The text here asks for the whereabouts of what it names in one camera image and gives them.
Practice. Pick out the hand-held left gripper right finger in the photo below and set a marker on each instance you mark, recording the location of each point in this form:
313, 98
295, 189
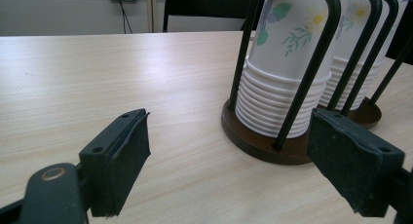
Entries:
350, 159

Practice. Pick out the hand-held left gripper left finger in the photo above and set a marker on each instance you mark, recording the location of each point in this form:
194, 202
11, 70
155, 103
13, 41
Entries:
113, 159

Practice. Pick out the stack of floral paper cups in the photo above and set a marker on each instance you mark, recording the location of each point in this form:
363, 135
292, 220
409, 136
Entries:
279, 71
354, 45

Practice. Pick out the black chair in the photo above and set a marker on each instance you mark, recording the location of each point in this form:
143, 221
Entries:
207, 5

